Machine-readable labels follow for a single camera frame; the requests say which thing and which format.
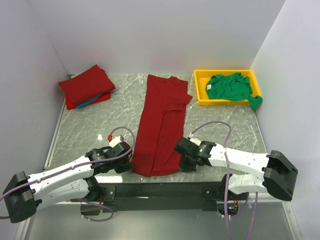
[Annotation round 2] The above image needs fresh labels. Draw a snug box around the dark red t-shirt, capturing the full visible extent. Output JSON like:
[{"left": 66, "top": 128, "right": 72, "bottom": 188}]
[{"left": 131, "top": 74, "right": 192, "bottom": 177}]

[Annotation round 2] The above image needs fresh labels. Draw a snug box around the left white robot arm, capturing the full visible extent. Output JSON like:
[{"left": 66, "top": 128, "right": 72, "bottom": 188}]
[{"left": 1, "top": 142, "right": 132, "bottom": 223}]

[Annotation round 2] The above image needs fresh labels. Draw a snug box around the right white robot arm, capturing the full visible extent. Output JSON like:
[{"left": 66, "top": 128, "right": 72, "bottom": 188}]
[{"left": 174, "top": 137, "right": 299, "bottom": 202}]

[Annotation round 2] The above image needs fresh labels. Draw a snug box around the black base beam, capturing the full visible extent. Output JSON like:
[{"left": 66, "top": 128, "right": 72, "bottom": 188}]
[{"left": 84, "top": 181, "right": 225, "bottom": 212}]

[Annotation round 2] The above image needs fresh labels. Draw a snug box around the folded red t-shirt bottom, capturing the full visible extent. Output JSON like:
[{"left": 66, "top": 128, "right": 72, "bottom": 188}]
[{"left": 65, "top": 92, "right": 111, "bottom": 110}]

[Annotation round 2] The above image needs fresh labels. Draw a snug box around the folded red t-shirt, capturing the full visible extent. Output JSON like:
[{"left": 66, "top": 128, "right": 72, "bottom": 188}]
[
  {"left": 58, "top": 64, "right": 116, "bottom": 105},
  {"left": 65, "top": 92, "right": 111, "bottom": 110}
]

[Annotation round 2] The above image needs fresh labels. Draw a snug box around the folded blue t-shirt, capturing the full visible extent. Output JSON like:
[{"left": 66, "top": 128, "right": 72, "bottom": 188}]
[{"left": 75, "top": 93, "right": 110, "bottom": 109}]

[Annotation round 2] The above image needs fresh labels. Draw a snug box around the yellow plastic bin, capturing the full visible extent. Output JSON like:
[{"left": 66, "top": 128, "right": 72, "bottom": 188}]
[{"left": 193, "top": 69, "right": 262, "bottom": 106}]

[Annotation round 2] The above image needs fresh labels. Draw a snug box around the green t-shirt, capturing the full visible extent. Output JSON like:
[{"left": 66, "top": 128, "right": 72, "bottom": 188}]
[{"left": 205, "top": 72, "right": 263, "bottom": 110}]

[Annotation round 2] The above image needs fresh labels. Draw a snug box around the folded red t-shirt top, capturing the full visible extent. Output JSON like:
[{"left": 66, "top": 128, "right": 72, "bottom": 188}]
[{"left": 58, "top": 64, "right": 116, "bottom": 105}]

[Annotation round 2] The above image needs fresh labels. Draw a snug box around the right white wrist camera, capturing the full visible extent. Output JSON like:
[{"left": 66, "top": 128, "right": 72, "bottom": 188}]
[{"left": 188, "top": 134, "right": 202, "bottom": 146}]

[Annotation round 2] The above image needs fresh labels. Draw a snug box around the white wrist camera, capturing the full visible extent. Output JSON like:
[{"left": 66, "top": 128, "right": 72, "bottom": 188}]
[
  {"left": 188, "top": 134, "right": 202, "bottom": 146},
  {"left": 107, "top": 135, "right": 124, "bottom": 148}
]

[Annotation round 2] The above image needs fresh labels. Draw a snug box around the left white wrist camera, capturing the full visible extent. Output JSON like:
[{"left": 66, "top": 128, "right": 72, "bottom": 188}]
[{"left": 107, "top": 135, "right": 124, "bottom": 148}]

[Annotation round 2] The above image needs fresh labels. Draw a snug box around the aluminium rail frame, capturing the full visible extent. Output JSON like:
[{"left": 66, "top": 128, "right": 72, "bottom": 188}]
[{"left": 13, "top": 104, "right": 303, "bottom": 240}]

